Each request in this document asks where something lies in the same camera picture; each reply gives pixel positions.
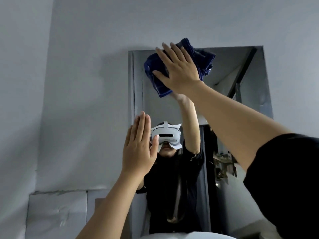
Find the person's right middle finger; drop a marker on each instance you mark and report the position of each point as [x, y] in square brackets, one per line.
[172, 53]

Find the person's left middle finger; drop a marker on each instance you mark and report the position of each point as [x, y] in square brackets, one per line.
[140, 128]

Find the person's right forearm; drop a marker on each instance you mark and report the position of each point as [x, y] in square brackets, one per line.
[231, 121]

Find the person's left hand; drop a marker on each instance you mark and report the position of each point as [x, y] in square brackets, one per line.
[138, 156]

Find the dark blue cleaning cloth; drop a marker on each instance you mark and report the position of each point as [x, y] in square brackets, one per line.
[155, 63]

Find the person's left little finger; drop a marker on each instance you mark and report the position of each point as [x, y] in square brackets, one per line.
[128, 138]

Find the person's left forearm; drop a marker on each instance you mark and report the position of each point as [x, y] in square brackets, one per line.
[112, 209]

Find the white basin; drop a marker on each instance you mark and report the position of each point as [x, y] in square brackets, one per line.
[189, 235]

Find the white wall panel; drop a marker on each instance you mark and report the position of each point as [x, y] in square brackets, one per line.
[57, 214]

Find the person's right thumb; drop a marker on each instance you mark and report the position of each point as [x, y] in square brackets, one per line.
[161, 75]

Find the wall mirror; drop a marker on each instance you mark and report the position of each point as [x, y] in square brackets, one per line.
[149, 104]

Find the black shirt sleeve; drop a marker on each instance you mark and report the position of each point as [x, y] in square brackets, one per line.
[289, 181]

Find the person's right hand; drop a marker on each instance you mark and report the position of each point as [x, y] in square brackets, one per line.
[183, 74]

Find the white headset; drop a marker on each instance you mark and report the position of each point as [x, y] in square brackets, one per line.
[166, 134]

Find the person's left thumb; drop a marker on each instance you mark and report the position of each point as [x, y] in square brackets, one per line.
[154, 146]

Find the person's right little finger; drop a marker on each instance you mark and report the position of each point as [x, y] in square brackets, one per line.
[187, 55]

